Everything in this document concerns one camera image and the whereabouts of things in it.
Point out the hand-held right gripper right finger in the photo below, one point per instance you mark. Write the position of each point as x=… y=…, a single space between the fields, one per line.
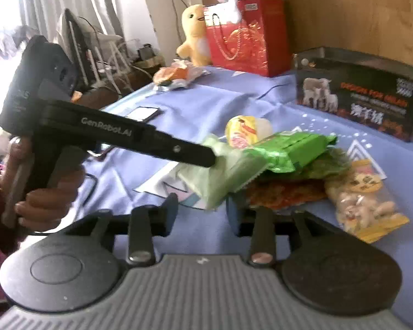
x=233 y=213

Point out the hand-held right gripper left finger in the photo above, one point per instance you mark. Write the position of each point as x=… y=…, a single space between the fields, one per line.
x=171 y=209

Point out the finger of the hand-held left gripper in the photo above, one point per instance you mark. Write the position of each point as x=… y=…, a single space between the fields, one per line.
x=189 y=151

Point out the pale green snack packet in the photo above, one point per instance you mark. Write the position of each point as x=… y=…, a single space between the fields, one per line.
x=223 y=178

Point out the yellow red jelly cup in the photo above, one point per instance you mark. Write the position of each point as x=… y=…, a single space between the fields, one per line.
x=244 y=129

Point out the bright green snack packet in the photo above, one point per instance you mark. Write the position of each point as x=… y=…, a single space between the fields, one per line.
x=296 y=147

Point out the yellow clear cracker bag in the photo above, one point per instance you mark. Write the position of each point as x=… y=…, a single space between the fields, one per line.
x=361 y=202

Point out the black printed cardboard box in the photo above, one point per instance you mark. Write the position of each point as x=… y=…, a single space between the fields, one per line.
x=361 y=96

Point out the person's left hand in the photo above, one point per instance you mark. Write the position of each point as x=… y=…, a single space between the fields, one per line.
x=41 y=209

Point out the blue printed blanket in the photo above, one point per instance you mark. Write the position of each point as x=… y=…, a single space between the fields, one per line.
x=199 y=110

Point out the orange red snack packet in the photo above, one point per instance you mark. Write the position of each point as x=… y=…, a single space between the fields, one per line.
x=282 y=194

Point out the black phone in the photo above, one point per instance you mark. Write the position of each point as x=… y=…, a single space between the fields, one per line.
x=144 y=113

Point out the clothes iron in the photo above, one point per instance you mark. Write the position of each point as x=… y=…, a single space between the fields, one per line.
x=74 y=48

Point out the small dark device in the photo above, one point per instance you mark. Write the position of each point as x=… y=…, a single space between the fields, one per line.
x=147 y=52

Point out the dark green snack packet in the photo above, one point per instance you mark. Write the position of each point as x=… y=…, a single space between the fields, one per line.
x=327 y=165

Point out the yellow duck plush toy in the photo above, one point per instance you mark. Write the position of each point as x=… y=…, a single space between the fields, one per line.
x=194 y=41

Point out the white curtain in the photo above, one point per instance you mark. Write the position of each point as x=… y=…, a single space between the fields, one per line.
x=72 y=0

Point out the red gift bag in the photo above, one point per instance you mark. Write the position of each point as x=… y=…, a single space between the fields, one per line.
x=247 y=41

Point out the wooden board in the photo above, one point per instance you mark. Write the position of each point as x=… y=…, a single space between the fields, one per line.
x=347 y=10

